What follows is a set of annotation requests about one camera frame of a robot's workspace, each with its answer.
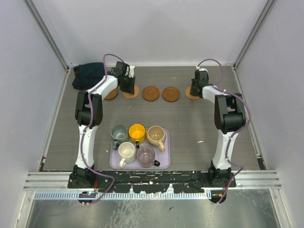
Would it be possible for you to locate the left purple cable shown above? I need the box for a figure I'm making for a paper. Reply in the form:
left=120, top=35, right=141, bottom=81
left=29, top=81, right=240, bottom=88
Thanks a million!
left=80, top=54, right=126, bottom=207

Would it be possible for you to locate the clear purple glass mug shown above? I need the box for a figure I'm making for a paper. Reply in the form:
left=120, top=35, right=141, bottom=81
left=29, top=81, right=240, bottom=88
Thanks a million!
left=136, top=146, right=160, bottom=168

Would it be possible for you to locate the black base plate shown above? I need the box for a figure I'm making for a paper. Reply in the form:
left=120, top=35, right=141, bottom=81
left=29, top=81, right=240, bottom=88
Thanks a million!
left=67, top=170, right=230, bottom=194

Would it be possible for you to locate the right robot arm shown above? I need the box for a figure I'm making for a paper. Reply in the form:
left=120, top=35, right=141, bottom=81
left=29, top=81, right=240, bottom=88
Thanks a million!
left=190, top=68, right=246, bottom=187

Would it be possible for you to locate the beige ceramic mug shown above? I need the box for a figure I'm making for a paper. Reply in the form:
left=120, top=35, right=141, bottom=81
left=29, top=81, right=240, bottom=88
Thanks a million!
left=146, top=126, right=166, bottom=152

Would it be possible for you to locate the left aluminium frame post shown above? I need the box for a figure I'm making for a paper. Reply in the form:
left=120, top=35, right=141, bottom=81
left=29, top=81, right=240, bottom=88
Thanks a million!
left=23, top=0, right=72, bottom=71

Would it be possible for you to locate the aluminium front rail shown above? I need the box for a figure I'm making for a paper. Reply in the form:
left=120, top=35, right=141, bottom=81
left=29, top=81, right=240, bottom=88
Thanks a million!
left=24, top=170, right=281, bottom=190

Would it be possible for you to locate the woven rattan coaster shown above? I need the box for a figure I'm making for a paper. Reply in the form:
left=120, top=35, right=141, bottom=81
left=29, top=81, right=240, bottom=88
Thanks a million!
left=122, top=85, right=140, bottom=99
left=185, top=86, right=200, bottom=100

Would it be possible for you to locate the aluminium frame post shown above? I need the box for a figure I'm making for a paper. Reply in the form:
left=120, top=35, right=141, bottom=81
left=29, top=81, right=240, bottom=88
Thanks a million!
left=23, top=0, right=72, bottom=71
left=233, top=0, right=278, bottom=70

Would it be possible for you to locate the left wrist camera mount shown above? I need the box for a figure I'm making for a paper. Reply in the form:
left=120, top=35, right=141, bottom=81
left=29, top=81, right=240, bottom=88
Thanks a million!
left=128, top=65, right=135, bottom=78

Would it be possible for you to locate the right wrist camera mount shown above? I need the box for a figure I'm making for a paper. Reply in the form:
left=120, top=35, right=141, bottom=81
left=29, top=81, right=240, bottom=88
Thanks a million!
left=196, top=67, right=208, bottom=72

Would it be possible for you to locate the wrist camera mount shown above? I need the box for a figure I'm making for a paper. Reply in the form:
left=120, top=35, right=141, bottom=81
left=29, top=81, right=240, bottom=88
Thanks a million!
left=196, top=67, right=208, bottom=72
left=128, top=65, right=135, bottom=78

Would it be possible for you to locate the yellow glass mug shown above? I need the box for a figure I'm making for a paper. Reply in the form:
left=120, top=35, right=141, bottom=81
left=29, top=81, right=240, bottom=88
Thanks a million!
left=128, top=123, right=146, bottom=148

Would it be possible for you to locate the grey ceramic mug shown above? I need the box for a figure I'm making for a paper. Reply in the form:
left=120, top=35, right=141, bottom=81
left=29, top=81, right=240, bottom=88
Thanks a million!
left=111, top=125, right=129, bottom=150

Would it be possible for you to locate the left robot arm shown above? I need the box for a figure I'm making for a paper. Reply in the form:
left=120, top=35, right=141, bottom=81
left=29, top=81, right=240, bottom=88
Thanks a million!
left=72, top=61, right=135, bottom=188

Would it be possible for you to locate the brown wooden coaster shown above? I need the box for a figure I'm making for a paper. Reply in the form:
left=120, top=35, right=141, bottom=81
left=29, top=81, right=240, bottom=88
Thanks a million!
left=142, top=86, right=160, bottom=102
left=104, top=88, right=118, bottom=100
left=162, top=86, right=180, bottom=102

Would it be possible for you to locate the lavender plastic tray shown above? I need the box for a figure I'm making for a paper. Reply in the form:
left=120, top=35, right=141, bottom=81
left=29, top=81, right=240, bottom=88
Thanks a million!
left=109, top=129, right=171, bottom=170

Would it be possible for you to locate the dark folded cloth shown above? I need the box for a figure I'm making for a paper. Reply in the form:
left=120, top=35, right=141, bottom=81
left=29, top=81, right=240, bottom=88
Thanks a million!
left=72, top=62, right=105, bottom=90

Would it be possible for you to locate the white ceramic mug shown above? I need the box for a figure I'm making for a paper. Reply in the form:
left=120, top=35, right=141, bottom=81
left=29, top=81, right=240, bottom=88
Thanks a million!
left=118, top=142, right=136, bottom=168

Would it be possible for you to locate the right aluminium frame post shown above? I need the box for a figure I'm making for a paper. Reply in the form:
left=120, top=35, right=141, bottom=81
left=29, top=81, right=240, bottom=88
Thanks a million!
left=233, top=0, right=278, bottom=70

